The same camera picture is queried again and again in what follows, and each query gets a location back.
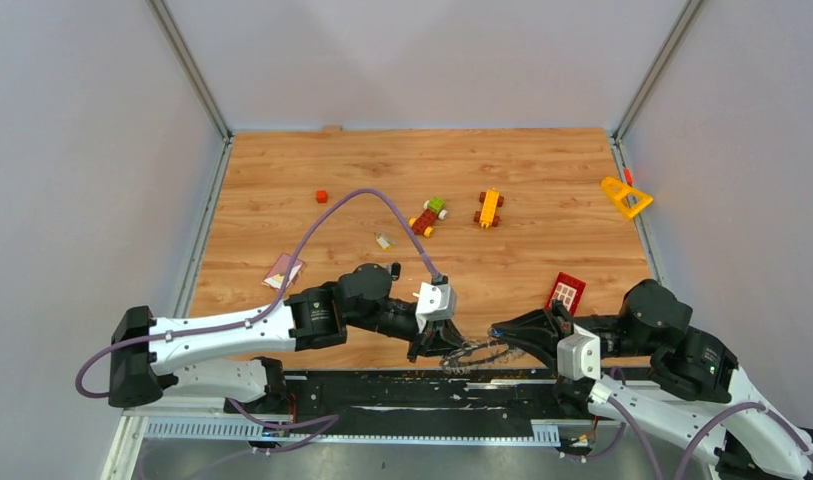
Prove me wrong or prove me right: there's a red playing card deck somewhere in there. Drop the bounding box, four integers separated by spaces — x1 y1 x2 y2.
262 252 306 291

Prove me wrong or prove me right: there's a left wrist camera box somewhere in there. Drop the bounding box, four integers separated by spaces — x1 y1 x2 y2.
415 282 457 323

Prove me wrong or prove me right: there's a yellow triangular brick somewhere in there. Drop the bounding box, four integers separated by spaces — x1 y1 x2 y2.
600 177 654 221

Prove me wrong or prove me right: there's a yellow brown toy brick car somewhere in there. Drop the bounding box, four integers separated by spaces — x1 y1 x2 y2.
473 188 505 229

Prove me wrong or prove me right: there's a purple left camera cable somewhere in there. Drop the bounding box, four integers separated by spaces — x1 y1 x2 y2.
73 188 447 458

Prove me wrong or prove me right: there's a red window brick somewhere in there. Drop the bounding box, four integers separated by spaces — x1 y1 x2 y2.
545 272 586 315

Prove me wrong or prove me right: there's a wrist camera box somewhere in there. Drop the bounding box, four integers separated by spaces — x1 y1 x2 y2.
415 282 457 323
557 327 611 404

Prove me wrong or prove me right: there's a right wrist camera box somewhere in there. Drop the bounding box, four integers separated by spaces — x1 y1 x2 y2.
557 327 611 404

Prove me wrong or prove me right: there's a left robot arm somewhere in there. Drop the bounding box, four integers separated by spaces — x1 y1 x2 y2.
108 263 465 413

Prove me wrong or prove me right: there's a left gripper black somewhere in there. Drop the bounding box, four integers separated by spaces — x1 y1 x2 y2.
348 300 473 365

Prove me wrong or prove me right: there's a red yellow toy brick car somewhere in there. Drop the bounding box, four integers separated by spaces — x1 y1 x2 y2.
409 196 449 238

